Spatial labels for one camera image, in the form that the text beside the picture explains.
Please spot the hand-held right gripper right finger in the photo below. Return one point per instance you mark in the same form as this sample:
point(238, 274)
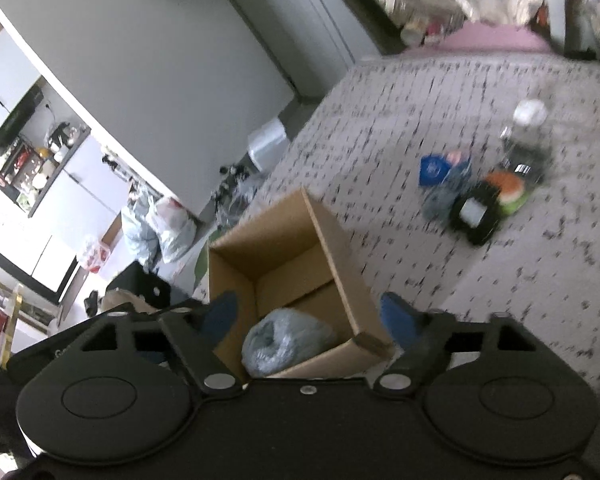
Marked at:
point(396, 316)

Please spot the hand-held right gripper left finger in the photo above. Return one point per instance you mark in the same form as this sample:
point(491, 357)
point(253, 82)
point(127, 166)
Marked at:
point(223, 311)

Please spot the grey-blue plastic-wrapped soft bundle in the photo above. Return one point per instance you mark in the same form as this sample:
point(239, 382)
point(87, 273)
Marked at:
point(286, 342)

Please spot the brown cardboard box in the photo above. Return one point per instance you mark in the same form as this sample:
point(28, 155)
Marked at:
point(300, 270)

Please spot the blue soft packet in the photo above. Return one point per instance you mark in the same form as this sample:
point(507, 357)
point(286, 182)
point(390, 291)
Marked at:
point(437, 172)

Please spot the white and red plastic bag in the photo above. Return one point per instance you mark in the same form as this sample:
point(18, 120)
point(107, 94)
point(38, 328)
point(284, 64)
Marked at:
point(172, 227)

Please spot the grey-blue plastic bag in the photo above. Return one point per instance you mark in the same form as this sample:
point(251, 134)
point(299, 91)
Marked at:
point(137, 232)

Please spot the white translucent plastic bin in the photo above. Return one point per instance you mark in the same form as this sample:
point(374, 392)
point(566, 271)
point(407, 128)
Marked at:
point(267, 144)

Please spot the grey black-patterned bed blanket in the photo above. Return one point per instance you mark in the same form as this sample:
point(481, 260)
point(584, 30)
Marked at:
point(430, 125)

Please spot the clear plastic bottle white cap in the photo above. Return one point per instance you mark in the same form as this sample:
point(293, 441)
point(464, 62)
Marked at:
point(526, 132)

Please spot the drink can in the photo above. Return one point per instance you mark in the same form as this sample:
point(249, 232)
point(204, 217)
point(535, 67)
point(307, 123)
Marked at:
point(414, 34)

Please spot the pink pillow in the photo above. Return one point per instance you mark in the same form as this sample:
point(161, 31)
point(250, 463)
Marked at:
point(490, 40)

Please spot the cluttered wall shelf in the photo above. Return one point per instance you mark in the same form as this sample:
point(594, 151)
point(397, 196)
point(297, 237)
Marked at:
point(35, 160)

